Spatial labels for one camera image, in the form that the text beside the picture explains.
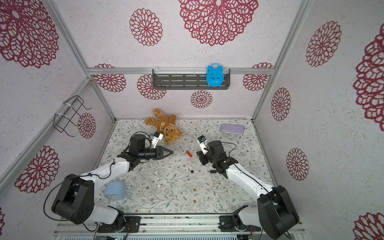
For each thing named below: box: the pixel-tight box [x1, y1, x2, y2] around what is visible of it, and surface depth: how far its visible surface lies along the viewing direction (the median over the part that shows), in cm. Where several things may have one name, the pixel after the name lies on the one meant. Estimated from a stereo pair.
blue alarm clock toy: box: [206, 63, 225, 87], surface depth 90 cm
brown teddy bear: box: [144, 108, 183, 144], surface depth 108 cm
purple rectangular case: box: [221, 123, 245, 134], surface depth 114 cm
